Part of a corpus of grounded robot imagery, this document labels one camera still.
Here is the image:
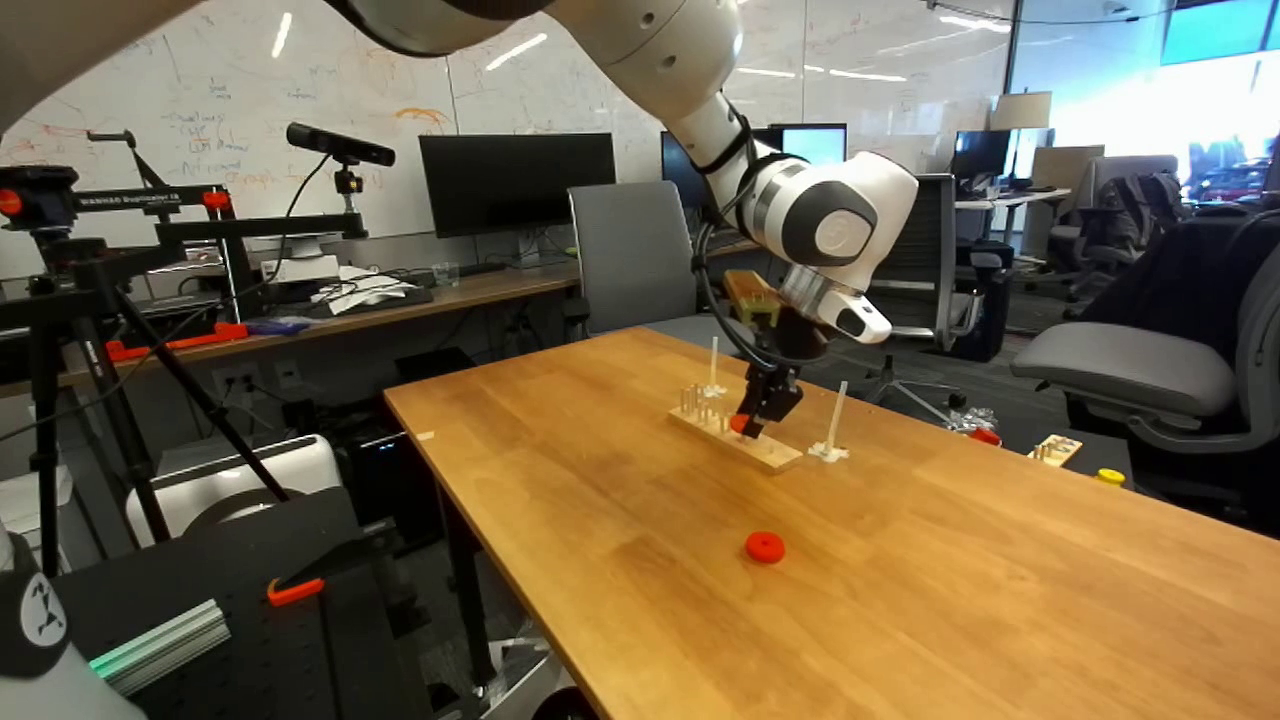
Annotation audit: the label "small black side table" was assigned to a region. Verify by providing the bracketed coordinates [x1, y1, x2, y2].
[952, 395, 1137, 488]

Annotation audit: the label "lit computer monitor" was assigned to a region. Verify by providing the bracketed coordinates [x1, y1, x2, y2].
[769, 122, 853, 168]

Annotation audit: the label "silver aluminium bar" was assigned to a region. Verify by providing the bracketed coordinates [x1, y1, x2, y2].
[81, 597, 237, 701]

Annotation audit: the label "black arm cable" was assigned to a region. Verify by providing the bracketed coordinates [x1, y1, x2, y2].
[684, 118, 805, 378]

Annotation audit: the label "black table leg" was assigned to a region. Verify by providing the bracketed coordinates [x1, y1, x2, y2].
[434, 493, 500, 693]

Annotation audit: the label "large black monitor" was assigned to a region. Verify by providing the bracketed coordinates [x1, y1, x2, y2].
[417, 129, 619, 242]

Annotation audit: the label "grey office chair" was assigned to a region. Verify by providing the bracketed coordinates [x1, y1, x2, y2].
[1009, 243, 1280, 531]
[565, 179, 761, 361]

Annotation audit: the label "black cap with white logo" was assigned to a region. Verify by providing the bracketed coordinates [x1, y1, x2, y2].
[0, 531, 73, 682]

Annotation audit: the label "black tripod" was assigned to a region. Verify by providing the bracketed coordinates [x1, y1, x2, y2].
[0, 161, 290, 579]

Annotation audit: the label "black stereo camera bar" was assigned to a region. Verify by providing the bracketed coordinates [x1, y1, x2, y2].
[285, 122, 401, 171]

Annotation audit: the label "pale grey rounded object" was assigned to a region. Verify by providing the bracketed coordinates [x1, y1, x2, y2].
[0, 643, 153, 720]

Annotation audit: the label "white rounded equipment box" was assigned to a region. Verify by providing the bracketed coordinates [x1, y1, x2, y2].
[119, 434, 348, 553]

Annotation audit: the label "dark background office chair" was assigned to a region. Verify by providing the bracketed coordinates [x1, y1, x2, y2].
[1042, 164, 1190, 277]

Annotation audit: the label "black equipment case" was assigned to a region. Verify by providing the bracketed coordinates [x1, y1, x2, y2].
[51, 486, 431, 720]

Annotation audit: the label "black draped cloth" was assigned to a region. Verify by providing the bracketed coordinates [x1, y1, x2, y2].
[1081, 209, 1280, 366]

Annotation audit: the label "black rig with orange knobs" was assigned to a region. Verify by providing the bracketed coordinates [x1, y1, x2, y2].
[0, 125, 373, 272]

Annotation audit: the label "background office desk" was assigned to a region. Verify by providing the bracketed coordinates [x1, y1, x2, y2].
[952, 186, 1077, 266]

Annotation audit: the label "beige lamp shade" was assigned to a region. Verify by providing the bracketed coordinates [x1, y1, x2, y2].
[987, 87, 1057, 136]

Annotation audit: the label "long wooden wall desk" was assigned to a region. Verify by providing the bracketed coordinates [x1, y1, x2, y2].
[55, 217, 831, 393]

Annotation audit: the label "cream packet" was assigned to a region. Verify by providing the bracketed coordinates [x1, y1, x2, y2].
[1023, 434, 1088, 473]

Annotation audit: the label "small background monitor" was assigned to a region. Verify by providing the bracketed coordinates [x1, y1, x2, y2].
[949, 129, 1017, 190]

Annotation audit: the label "black computer tower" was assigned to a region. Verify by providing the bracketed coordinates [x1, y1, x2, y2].
[317, 349, 476, 553]

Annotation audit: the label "black mesh office chair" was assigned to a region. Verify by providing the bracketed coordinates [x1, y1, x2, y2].
[810, 171, 997, 420]

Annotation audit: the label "wooden stand with clear pegs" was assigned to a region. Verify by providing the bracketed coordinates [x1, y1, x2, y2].
[668, 381, 807, 475]

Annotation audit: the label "orange clamp handle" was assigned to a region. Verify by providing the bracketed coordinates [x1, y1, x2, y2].
[261, 574, 330, 614]

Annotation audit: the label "white papers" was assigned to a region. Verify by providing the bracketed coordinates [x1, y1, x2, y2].
[309, 269, 420, 322]

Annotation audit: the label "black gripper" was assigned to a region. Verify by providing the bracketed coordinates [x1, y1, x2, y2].
[740, 318, 831, 430]

